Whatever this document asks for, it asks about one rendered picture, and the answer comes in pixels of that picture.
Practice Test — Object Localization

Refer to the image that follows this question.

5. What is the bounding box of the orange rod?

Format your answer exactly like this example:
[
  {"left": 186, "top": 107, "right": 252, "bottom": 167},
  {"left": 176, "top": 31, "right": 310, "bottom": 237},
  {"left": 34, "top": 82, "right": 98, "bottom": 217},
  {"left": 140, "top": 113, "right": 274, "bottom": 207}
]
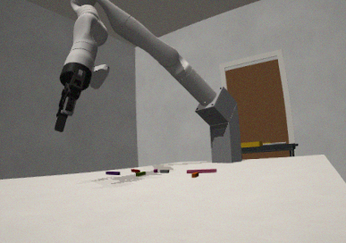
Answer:
[{"left": 191, "top": 172, "right": 199, "bottom": 178}]

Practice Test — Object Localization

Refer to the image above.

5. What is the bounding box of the lime green rod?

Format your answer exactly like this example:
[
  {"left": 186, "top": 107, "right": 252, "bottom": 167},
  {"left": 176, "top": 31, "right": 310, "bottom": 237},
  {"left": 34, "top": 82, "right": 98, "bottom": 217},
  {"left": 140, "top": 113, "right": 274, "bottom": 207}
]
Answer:
[{"left": 136, "top": 172, "right": 146, "bottom": 177}]

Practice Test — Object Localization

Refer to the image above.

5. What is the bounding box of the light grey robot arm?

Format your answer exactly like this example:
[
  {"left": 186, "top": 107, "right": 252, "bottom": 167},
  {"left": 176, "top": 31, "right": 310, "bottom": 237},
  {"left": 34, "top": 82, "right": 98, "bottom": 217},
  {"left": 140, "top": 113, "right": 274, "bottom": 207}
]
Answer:
[{"left": 64, "top": 0, "right": 216, "bottom": 106}]

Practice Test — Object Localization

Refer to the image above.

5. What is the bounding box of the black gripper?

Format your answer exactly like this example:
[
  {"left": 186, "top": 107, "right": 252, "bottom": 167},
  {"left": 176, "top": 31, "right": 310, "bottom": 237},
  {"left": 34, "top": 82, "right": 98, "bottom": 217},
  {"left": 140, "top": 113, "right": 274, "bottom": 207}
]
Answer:
[{"left": 55, "top": 63, "right": 92, "bottom": 132}]

